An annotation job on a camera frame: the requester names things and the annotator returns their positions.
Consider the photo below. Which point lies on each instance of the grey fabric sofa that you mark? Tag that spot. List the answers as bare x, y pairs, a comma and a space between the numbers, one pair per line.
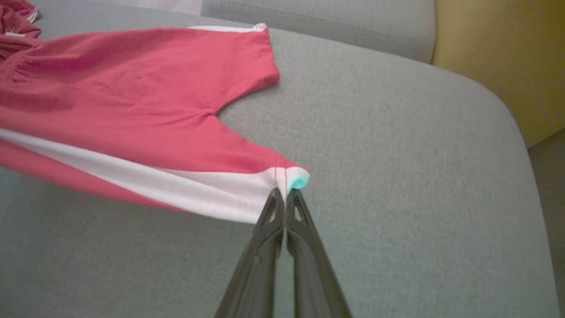
397, 176

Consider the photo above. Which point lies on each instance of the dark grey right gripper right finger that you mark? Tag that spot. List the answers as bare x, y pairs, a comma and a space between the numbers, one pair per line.
313, 274

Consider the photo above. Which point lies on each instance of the crumpled red garment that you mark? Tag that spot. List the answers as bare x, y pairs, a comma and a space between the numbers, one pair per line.
13, 17

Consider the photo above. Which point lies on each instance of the yellow cushion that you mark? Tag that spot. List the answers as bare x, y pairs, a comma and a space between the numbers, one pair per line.
507, 57

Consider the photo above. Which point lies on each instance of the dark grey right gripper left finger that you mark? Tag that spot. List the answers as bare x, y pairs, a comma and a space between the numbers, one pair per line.
258, 265

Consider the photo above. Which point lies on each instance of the red white basketball jersey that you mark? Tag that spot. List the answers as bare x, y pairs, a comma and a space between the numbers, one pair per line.
132, 88

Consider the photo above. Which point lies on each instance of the grey sofa back cushion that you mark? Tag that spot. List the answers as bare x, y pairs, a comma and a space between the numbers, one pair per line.
331, 26

